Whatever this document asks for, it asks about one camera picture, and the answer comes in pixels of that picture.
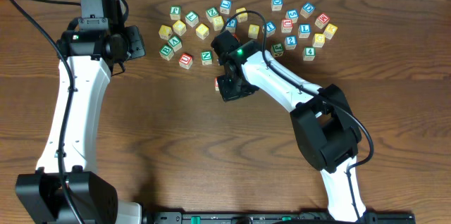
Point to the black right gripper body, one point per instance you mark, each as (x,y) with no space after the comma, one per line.
(231,89)

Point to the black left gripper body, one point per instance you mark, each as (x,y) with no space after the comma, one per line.
(132,44)

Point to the red A block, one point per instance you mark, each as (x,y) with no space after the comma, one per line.
(216,84)

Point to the blue 2 block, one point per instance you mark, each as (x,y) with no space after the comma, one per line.
(290,42)

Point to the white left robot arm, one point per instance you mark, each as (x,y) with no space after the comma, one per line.
(65,187)

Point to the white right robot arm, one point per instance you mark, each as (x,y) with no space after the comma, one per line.
(326,132)

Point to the green B block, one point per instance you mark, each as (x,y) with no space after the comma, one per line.
(166,52)

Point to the green N block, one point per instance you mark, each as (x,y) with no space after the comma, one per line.
(206,58)

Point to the green V block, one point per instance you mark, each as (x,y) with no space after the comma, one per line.
(175,43)

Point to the yellow block near X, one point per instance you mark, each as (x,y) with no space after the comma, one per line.
(179,28)

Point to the red U block left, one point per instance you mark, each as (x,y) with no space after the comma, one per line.
(185,61)

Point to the red u block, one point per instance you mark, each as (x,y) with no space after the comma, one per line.
(286,26)
(185,61)

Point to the green P block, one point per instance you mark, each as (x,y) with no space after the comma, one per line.
(175,13)

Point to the green J block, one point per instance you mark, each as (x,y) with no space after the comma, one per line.
(277,50)

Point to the yellow O block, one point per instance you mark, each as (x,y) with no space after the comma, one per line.
(253,31)

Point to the blue P block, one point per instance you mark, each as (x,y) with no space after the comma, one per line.
(231,25)

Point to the yellow block centre left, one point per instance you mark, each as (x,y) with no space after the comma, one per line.
(202,31)

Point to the yellow S block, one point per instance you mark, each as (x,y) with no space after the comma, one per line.
(218,23)

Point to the green 7 block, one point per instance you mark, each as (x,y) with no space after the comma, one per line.
(192,19)

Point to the yellow block upper middle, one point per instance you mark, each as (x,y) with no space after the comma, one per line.
(241,15)

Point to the blue T block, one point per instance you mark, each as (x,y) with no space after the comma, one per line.
(270,28)

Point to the blue L block top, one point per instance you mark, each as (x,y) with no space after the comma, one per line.
(225,7)

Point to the blue l block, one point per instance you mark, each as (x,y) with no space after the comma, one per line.
(225,7)
(304,31)

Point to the red U block right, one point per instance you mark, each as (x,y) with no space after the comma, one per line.
(286,26)

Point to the green 4 block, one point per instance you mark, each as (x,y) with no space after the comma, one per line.
(309,54)

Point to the blue L block right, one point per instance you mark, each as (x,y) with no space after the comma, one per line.
(304,31)

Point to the blue D block top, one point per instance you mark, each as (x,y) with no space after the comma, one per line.
(276,5)

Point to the blue 5 block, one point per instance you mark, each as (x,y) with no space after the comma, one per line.
(292,15)

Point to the yellow G block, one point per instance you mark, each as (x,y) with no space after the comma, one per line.
(319,40)

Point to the blue D block tilted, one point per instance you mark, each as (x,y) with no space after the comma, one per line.
(307,10)

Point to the red M block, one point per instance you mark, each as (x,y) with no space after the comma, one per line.
(322,20)

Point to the yellow K block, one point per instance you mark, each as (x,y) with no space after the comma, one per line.
(330,30)

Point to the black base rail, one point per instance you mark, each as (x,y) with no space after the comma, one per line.
(271,218)

